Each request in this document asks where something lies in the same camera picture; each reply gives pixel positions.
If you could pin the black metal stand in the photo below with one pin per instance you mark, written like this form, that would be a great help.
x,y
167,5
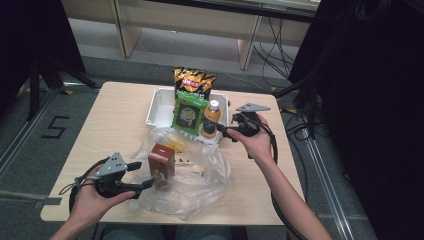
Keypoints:
x,y
311,90

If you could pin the green snack packet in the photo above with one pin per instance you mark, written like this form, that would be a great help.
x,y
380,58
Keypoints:
x,y
188,115

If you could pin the aluminium floor rail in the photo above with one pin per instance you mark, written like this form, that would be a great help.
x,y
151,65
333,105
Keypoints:
x,y
20,146
328,186

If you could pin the brown drink carton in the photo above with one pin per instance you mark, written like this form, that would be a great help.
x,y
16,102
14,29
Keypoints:
x,y
161,163

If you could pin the person's right hand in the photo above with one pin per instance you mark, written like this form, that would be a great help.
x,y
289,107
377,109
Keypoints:
x,y
255,145

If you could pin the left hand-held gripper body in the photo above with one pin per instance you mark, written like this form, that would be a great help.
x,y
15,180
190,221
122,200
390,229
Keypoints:
x,y
111,176

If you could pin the black yellow chip bag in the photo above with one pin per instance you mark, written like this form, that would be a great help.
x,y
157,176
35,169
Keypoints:
x,y
193,81

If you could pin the black tripod stand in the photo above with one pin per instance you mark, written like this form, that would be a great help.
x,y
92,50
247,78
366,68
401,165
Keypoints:
x,y
33,86

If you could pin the orange juice bottle white cap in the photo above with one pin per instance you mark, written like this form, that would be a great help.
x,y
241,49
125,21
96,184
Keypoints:
x,y
211,120

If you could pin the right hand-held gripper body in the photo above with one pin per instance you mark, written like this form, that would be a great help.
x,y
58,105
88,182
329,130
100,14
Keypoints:
x,y
248,123

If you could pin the person's left hand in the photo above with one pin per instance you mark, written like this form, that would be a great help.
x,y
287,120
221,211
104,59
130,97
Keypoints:
x,y
90,203

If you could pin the light wooden desk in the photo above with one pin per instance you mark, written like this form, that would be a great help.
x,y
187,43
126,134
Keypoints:
x,y
186,20

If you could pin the person's legs in jeans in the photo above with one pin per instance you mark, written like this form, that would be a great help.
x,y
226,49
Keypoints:
x,y
140,232

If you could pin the yellow snack packet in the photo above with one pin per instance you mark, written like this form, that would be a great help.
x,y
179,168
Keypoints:
x,y
176,143

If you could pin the dark curtain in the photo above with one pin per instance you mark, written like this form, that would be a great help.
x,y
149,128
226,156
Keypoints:
x,y
30,33
376,100

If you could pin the white plastic bin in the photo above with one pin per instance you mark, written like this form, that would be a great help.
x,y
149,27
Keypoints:
x,y
160,110

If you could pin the clear plastic bag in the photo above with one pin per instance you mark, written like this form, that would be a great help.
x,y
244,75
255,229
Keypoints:
x,y
196,186

